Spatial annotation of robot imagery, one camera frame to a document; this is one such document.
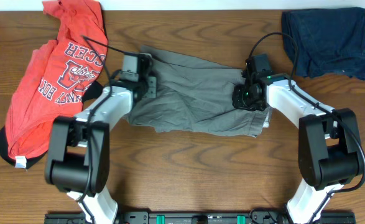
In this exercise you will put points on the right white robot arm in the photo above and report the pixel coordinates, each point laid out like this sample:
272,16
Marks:
331,158

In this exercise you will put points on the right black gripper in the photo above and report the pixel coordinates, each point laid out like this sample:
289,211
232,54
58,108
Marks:
237,102

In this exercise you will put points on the black garment under t-shirt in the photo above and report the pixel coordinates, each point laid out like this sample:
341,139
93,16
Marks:
93,92

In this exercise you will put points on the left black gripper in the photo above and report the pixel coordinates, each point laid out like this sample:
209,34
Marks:
153,88

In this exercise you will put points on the grey shorts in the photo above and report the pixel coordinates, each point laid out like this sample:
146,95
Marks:
195,95

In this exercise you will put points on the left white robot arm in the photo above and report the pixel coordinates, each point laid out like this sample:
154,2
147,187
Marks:
78,155

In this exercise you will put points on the red printed t-shirt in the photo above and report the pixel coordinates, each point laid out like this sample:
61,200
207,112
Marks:
57,76

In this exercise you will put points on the folded navy garment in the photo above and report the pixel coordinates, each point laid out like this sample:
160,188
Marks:
328,40

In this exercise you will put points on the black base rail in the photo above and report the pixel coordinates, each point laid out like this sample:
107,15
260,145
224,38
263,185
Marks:
202,218

